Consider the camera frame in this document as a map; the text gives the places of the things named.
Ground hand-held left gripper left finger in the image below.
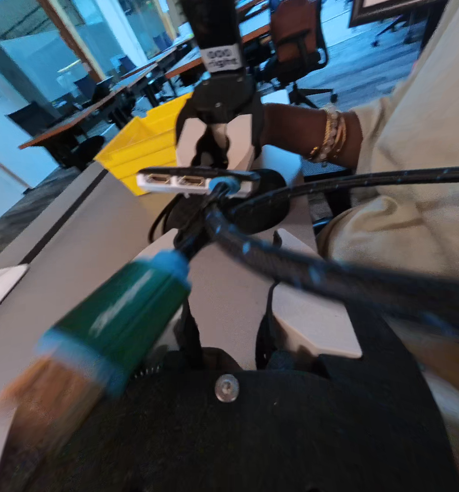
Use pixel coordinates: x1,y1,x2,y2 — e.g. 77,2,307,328
131,230,204,370

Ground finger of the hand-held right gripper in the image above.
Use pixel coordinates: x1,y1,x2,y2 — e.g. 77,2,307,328
176,117,211,168
225,113,258,172

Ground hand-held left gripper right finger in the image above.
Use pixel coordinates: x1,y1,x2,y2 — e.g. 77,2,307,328
256,229,363,371

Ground black hdmi switch box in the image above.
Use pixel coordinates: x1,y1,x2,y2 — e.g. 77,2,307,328
136,165,261,198

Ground yellow plastic bin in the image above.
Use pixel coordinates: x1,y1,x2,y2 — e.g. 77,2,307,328
94,92,194,197

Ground braided hdmi cable green plug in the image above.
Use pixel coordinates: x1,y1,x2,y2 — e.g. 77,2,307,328
0,165,459,462

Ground person's right forearm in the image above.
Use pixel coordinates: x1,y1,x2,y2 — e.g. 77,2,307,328
329,111,364,170

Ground person's right hand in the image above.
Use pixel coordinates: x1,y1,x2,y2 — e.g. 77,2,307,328
260,103,326,159

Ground wooden office desk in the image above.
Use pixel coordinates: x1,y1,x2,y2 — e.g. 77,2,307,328
19,86,127,155
164,21,273,80

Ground black mesh cushion pad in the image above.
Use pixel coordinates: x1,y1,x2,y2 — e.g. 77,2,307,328
164,168,291,236

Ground brown office chair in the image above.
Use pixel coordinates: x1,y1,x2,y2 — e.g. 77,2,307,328
259,0,338,109

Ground black mesh chair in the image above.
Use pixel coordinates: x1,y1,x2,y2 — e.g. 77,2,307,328
302,159,354,233

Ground black office chair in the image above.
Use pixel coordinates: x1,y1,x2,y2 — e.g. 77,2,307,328
63,135,106,170

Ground white printed sign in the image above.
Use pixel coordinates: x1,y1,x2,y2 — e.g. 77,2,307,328
349,0,447,28

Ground gold and pearl bracelets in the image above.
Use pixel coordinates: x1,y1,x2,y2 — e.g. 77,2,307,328
307,103,348,167

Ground wooden support post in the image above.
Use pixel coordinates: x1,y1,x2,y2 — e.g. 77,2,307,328
37,0,104,82

